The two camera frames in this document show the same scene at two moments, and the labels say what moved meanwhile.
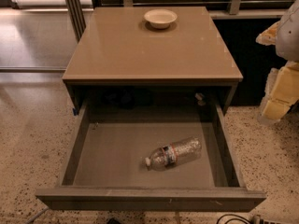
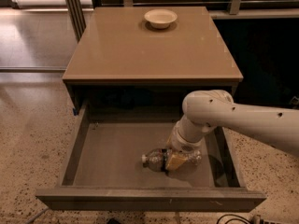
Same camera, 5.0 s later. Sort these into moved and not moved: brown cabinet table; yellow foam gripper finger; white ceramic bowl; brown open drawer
Moved: yellow foam gripper finger
Not moved: brown open drawer; white ceramic bowl; brown cabinet table
